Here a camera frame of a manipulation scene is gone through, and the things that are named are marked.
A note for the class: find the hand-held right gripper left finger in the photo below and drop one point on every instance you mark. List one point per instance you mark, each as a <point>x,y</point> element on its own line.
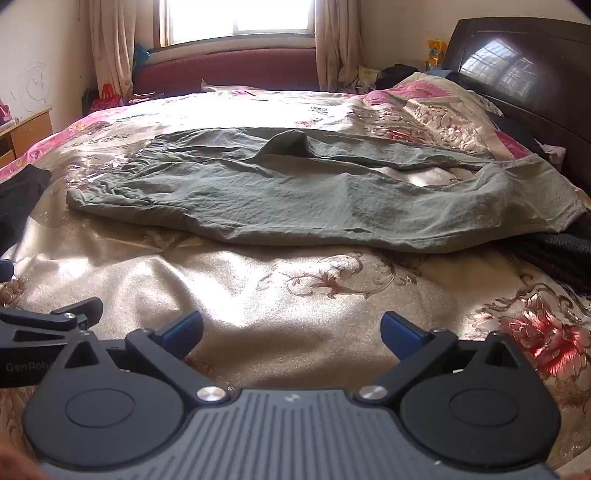
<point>184,328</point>

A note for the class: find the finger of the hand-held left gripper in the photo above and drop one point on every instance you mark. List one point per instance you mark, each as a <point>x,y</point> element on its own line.
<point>69,315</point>
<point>4,270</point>

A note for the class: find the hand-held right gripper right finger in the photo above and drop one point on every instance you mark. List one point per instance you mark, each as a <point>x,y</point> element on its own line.
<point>400,334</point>

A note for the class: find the green pants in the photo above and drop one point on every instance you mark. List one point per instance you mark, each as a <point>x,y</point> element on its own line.
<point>277,198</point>

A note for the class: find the black folded pants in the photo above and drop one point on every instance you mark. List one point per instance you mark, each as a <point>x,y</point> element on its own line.
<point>21,203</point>

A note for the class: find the floral satin bedspread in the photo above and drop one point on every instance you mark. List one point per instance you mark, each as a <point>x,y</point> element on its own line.
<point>277,304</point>

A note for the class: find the wooden side cabinet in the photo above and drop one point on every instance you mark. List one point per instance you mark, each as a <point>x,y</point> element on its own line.
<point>30,131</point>

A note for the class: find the black knit cloth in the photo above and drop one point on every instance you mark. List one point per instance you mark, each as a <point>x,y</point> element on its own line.
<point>549,258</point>

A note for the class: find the red bag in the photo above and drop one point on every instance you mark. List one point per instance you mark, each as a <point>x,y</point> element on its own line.
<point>107,96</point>

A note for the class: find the pink floral quilt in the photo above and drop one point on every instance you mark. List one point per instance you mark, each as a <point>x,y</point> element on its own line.
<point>438,110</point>

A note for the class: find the dark cloth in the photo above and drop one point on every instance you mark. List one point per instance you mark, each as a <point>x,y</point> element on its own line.
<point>517,131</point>

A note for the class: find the blue plastic bag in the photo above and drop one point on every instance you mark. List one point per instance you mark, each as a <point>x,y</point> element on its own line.
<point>140,55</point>

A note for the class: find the beige floral curtain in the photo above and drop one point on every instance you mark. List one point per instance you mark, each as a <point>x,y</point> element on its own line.
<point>337,41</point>
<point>115,41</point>

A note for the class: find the dark clothes pile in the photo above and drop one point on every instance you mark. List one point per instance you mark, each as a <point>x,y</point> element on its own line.
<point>397,74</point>

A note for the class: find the maroon window bench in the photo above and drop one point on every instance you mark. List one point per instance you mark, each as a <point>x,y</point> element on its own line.
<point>231,69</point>

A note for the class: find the yellow toy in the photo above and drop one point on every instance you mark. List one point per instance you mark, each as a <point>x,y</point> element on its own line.
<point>436,53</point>

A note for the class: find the dark wooden headboard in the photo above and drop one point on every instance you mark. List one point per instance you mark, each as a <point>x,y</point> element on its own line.
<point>531,69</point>

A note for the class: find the window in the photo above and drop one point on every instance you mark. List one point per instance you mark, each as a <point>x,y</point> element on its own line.
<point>235,18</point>

